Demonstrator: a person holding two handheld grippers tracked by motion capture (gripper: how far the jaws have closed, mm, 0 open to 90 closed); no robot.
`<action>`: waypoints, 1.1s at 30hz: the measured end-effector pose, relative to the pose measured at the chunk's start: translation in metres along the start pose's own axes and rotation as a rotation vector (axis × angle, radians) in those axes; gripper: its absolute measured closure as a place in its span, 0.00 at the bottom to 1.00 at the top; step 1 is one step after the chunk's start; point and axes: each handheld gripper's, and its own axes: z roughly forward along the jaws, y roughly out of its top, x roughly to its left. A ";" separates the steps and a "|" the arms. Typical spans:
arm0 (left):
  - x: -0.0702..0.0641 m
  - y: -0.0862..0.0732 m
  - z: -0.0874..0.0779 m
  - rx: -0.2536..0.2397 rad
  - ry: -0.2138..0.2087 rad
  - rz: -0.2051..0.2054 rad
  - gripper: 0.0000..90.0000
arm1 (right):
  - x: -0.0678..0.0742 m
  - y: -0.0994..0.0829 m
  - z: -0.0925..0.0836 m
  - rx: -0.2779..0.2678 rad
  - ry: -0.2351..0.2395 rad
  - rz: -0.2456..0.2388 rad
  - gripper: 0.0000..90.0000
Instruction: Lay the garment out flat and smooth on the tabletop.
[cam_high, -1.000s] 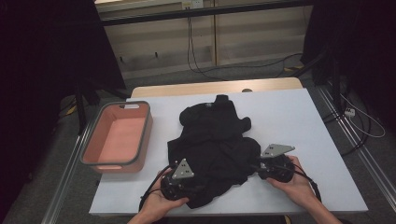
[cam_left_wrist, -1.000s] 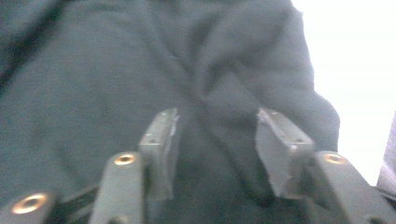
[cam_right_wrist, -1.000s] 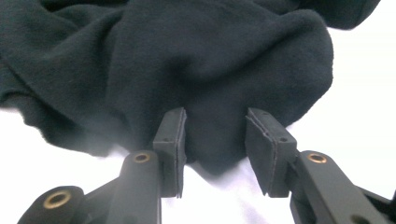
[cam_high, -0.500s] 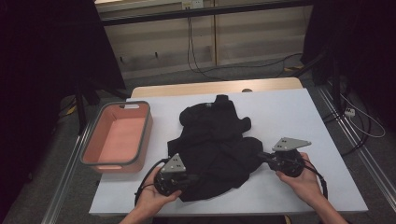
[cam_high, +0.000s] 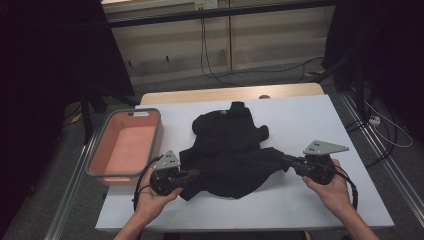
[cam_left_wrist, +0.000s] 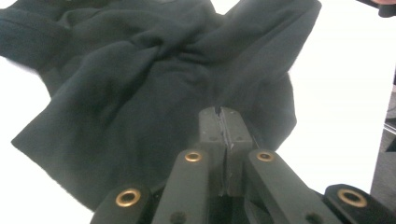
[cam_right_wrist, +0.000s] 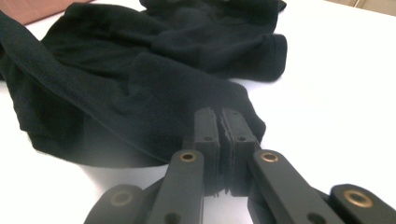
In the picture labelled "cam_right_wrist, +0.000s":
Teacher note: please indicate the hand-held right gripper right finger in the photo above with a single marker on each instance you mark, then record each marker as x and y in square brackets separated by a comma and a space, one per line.
[236, 149]

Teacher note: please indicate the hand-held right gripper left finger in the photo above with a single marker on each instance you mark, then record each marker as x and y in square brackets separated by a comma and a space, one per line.
[211, 149]

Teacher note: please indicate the black vest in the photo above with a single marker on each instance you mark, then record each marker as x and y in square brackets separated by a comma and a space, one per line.
[124, 87]

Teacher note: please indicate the pink basket with grey rim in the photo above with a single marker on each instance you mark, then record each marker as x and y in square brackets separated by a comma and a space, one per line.
[37, 9]

